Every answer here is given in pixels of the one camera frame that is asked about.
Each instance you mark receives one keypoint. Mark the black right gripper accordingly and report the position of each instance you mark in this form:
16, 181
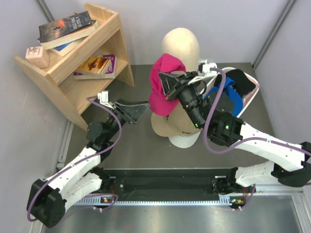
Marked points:
175, 85

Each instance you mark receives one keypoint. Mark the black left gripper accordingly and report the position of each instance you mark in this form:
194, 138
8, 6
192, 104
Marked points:
130, 111

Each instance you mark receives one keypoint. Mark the beige cap with black logo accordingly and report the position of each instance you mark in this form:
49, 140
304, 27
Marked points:
176, 123

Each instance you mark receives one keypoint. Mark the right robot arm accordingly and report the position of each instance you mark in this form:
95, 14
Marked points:
286, 163

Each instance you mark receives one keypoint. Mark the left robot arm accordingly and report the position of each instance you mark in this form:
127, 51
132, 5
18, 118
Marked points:
51, 198

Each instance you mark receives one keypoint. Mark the beige mannequin head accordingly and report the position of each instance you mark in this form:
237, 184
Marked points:
182, 44

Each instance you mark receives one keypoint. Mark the orange purple book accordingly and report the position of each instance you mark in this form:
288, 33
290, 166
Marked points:
97, 67

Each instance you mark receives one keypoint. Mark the wooden shelf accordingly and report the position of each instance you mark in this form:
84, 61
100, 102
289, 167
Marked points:
67, 94

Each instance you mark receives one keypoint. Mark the blue cap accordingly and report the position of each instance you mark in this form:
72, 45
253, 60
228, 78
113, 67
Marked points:
230, 100

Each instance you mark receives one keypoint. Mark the white perforated basket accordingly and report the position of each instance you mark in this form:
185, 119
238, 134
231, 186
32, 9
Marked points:
248, 98

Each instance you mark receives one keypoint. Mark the blue cover book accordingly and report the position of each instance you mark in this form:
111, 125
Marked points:
64, 49

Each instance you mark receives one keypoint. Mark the pink power adapter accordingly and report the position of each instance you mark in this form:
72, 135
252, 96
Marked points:
37, 56

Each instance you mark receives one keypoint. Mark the dark cover paperback book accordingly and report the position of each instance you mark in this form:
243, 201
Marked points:
68, 29

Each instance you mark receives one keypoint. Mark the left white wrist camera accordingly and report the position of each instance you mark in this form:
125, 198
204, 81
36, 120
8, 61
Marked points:
103, 98

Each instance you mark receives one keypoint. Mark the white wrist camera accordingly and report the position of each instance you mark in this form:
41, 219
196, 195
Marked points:
204, 65
103, 98

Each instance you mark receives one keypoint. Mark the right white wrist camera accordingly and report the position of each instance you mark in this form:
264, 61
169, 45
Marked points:
204, 65

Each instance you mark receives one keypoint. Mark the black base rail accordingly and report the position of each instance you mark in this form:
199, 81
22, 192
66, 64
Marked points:
169, 184

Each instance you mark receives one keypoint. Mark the white slotted cable duct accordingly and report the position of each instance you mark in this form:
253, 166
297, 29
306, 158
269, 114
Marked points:
222, 200

